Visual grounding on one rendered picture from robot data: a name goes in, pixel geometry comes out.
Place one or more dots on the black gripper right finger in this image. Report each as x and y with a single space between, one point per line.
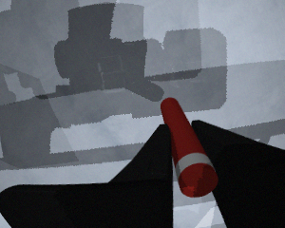
251 177

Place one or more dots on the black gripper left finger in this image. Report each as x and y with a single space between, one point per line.
141 196

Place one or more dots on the dark red peg with grey band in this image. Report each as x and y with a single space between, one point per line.
195 173

